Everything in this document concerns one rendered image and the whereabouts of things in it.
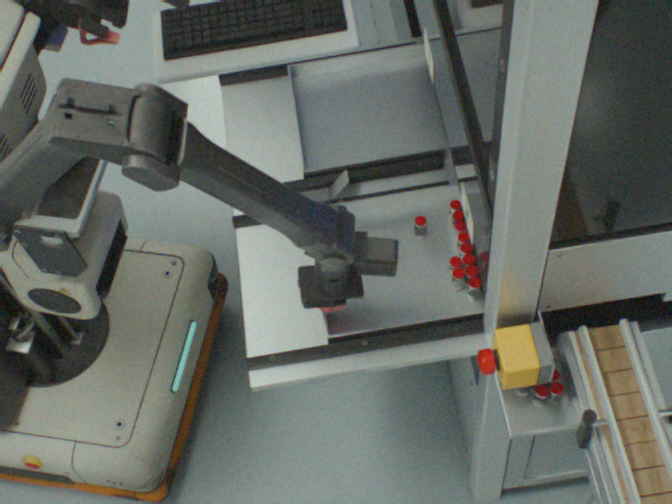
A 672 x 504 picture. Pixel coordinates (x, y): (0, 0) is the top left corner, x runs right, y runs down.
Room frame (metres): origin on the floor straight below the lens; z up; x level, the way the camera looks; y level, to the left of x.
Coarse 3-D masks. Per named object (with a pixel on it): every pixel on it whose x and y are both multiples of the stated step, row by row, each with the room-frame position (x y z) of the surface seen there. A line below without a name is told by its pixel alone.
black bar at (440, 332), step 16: (480, 320) 0.67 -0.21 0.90; (384, 336) 0.67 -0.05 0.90; (400, 336) 0.67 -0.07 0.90; (416, 336) 0.66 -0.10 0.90; (432, 336) 0.66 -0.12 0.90; (448, 336) 0.66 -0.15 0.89; (288, 352) 0.68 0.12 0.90; (304, 352) 0.67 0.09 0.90; (320, 352) 0.67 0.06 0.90; (336, 352) 0.66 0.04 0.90; (352, 352) 0.66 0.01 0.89; (256, 368) 0.66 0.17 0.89
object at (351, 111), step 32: (320, 64) 1.28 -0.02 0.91; (352, 64) 1.28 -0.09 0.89; (384, 64) 1.27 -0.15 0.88; (416, 64) 1.26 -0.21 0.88; (320, 96) 1.22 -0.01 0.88; (352, 96) 1.20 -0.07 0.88; (384, 96) 1.19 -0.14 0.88; (416, 96) 1.18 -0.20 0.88; (320, 128) 1.14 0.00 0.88; (352, 128) 1.13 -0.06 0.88; (384, 128) 1.11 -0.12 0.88; (416, 128) 1.10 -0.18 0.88; (320, 160) 1.07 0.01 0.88; (352, 160) 1.05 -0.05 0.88; (384, 160) 1.02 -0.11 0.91
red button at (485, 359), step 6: (486, 348) 0.58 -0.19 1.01; (480, 354) 0.57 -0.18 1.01; (486, 354) 0.56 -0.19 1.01; (492, 354) 0.56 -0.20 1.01; (480, 360) 0.56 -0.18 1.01; (486, 360) 0.55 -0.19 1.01; (492, 360) 0.55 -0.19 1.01; (480, 366) 0.55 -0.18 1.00; (486, 366) 0.55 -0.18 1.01; (492, 366) 0.55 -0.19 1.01; (486, 372) 0.54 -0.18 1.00; (492, 372) 0.54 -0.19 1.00
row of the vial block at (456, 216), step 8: (456, 200) 0.90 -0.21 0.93; (456, 208) 0.88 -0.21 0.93; (456, 216) 0.86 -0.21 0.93; (456, 224) 0.85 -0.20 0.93; (464, 224) 0.85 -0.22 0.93; (456, 232) 0.84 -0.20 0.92; (464, 232) 0.83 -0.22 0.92; (456, 240) 0.83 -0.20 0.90; (464, 240) 0.81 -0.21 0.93; (464, 248) 0.80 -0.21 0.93; (464, 256) 0.78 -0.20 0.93; (472, 256) 0.78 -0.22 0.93; (464, 264) 0.77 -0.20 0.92; (472, 264) 0.77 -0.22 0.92; (472, 272) 0.75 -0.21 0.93; (472, 280) 0.74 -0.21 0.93; (472, 288) 0.72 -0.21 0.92; (472, 296) 0.72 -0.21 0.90
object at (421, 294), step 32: (416, 192) 0.94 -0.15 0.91; (448, 192) 0.94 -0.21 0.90; (384, 224) 0.90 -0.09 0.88; (448, 224) 0.88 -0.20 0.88; (416, 256) 0.82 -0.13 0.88; (448, 256) 0.81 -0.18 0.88; (384, 288) 0.77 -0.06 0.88; (416, 288) 0.76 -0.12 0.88; (448, 288) 0.75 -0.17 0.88; (352, 320) 0.72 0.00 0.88; (384, 320) 0.71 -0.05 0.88; (416, 320) 0.70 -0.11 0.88; (448, 320) 0.68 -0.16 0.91
